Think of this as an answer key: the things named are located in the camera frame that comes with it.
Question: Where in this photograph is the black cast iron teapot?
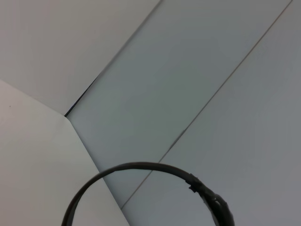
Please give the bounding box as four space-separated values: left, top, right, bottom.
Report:
61 161 236 226

